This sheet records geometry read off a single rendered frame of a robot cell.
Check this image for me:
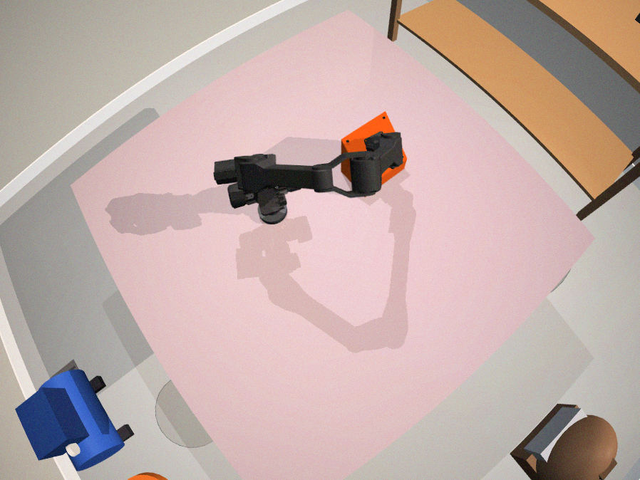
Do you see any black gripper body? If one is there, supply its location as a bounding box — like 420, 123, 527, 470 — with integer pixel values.
227, 183, 301, 209

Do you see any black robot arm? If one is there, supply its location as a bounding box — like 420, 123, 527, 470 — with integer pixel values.
213, 131, 403, 216

